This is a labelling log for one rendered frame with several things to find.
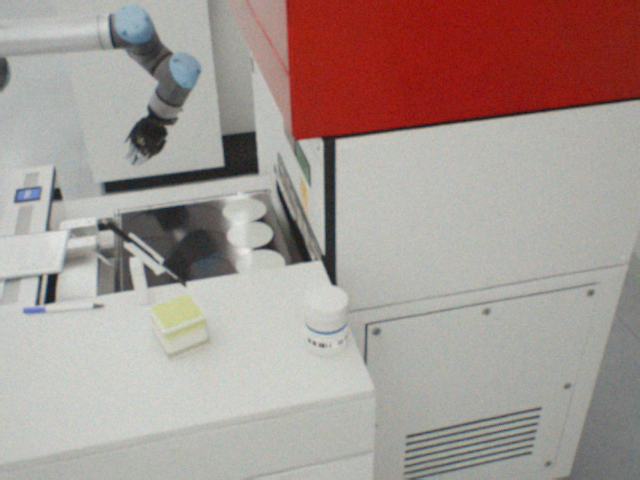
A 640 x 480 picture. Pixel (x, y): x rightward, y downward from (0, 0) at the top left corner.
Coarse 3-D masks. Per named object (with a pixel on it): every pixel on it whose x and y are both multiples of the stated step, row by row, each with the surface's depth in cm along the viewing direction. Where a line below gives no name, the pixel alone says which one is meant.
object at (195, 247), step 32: (128, 224) 160; (160, 224) 160; (192, 224) 160; (224, 224) 159; (128, 256) 150; (160, 256) 150; (192, 256) 150; (224, 256) 149; (288, 256) 149; (128, 288) 141
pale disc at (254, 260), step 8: (248, 256) 149; (256, 256) 149; (264, 256) 149; (272, 256) 149; (280, 256) 149; (240, 264) 147; (248, 264) 147; (256, 264) 147; (264, 264) 147; (272, 264) 147; (280, 264) 147; (240, 272) 145
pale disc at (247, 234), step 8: (240, 224) 159; (248, 224) 159; (256, 224) 159; (264, 224) 159; (232, 232) 157; (240, 232) 157; (248, 232) 157; (256, 232) 156; (264, 232) 156; (272, 232) 156; (232, 240) 154; (240, 240) 154; (248, 240) 154; (256, 240) 154; (264, 240) 154
